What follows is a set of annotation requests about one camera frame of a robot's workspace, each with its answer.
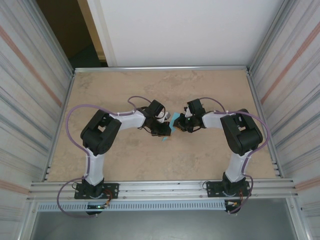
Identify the light blue paper sheet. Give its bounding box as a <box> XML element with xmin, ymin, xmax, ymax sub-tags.
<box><xmin>161</xmin><ymin>112</ymin><xmax>182</xmax><ymax>144</ymax></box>

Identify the aluminium right table edge bar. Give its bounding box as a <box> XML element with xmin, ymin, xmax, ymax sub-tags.
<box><xmin>246</xmin><ymin>69</ymin><xmax>283</xmax><ymax>179</ymax></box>

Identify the aluminium table edge bar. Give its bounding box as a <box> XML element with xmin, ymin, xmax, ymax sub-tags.
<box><xmin>44</xmin><ymin>70</ymin><xmax>76</xmax><ymax>182</ymax></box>
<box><xmin>246</xmin><ymin>69</ymin><xmax>283</xmax><ymax>179</ymax></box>

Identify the aluminium left table edge bar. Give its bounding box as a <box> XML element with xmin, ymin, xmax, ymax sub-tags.
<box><xmin>44</xmin><ymin>70</ymin><xmax>76</xmax><ymax>182</ymax></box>

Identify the grey metal lower panel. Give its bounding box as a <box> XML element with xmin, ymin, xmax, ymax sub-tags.
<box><xmin>29</xmin><ymin>198</ymin><xmax>301</xmax><ymax>240</ymax></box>

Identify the small green-lit circuit board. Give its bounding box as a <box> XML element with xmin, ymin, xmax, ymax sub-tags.
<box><xmin>86</xmin><ymin>203</ymin><xmax>111</xmax><ymax>210</ymax></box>

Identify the striped translucent right side panel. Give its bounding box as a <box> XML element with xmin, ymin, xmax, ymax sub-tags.
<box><xmin>249</xmin><ymin>0</ymin><xmax>320</xmax><ymax>240</ymax></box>

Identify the striped translucent panel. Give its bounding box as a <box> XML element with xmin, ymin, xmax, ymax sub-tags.
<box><xmin>0</xmin><ymin>0</ymin><xmax>73</xmax><ymax>240</ymax></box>
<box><xmin>249</xmin><ymin>0</ymin><xmax>320</xmax><ymax>240</ymax></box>

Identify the striped translucent left side panel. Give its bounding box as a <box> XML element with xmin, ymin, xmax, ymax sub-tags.
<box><xmin>0</xmin><ymin>0</ymin><xmax>73</xmax><ymax>240</ymax></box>

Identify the aluminium rail behind table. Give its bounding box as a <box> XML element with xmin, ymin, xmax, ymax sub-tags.
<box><xmin>73</xmin><ymin>65</ymin><xmax>251</xmax><ymax>74</ymax></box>

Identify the wide aluminium mounting rail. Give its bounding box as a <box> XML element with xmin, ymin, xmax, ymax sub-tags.
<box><xmin>29</xmin><ymin>177</ymin><xmax>300</xmax><ymax>202</ymax></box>

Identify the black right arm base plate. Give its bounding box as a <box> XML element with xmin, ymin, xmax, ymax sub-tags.
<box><xmin>206</xmin><ymin>180</ymin><xmax>251</xmax><ymax>198</ymax></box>

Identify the grey slotted cable duct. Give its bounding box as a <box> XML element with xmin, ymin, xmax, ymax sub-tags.
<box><xmin>36</xmin><ymin>201</ymin><xmax>227</xmax><ymax>212</ymax></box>

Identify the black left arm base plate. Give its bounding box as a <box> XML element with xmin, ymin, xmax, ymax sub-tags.
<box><xmin>74</xmin><ymin>183</ymin><xmax>120</xmax><ymax>200</ymax></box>

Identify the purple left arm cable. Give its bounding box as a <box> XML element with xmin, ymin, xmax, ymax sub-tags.
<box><xmin>56</xmin><ymin>96</ymin><xmax>155</xmax><ymax>219</ymax></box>

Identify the aluminium right corner post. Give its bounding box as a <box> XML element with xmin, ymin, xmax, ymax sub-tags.
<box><xmin>247</xmin><ymin>0</ymin><xmax>300</xmax><ymax>76</ymax></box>

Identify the aluminium corner post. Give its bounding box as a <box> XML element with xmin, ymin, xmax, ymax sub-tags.
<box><xmin>23</xmin><ymin>0</ymin><xmax>76</xmax><ymax>76</ymax></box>
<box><xmin>247</xmin><ymin>0</ymin><xmax>300</xmax><ymax>76</ymax></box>

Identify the white door frame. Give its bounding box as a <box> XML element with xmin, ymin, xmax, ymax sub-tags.
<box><xmin>76</xmin><ymin>0</ymin><xmax>118</xmax><ymax>68</ymax></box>

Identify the aluminium left corner post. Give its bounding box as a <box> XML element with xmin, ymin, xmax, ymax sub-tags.
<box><xmin>23</xmin><ymin>0</ymin><xmax>76</xmax><ymax>76</ymax></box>

